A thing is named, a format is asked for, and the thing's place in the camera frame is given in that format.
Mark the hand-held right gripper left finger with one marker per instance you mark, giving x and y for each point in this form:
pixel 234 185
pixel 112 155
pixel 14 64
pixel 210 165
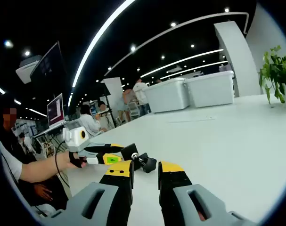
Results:
pixel 114 193

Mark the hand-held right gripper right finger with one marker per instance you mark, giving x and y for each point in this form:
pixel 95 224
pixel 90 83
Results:
pixel 173 188

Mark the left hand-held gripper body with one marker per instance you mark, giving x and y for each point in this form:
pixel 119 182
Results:
pixel 74 139

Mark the black table clamp with screw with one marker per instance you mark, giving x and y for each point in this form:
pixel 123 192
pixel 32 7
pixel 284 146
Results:
pixel 148 164

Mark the white desk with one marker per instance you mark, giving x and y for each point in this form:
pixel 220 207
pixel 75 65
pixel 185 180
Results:
pixel 215 153

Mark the person's left hand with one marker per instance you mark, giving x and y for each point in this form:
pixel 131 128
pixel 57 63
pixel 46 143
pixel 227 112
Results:
pixel 74 161

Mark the white side table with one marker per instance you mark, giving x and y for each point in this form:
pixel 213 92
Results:
pixel 51 130

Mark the silver laptop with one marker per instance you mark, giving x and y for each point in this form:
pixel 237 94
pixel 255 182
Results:
pixel 55 110

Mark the black tripod stand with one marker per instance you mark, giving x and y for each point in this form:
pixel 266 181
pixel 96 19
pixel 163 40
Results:
pixel 102 89

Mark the person's white shirt sleeve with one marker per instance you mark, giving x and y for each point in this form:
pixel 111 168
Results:
pixel 12 164

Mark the long clear ruler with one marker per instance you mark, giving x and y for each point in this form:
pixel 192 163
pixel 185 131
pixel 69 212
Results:
pixel 192 119

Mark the dark hanging monitor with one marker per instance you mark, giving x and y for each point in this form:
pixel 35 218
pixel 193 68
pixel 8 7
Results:
pixel 48 66

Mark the white storage bin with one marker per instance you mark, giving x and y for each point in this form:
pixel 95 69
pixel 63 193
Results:
pixel 166 96
pixel 211 90

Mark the white ceiling unit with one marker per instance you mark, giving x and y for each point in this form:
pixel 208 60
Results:
pixel 25 70

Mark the curved ceiling light strip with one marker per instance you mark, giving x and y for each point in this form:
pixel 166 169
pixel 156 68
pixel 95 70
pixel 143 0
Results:
pixel 91 49

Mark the white square pillar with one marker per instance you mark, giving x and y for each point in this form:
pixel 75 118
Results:
pixel 234 58

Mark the green potted plant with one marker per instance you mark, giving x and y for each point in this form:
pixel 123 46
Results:
pixel 278 70

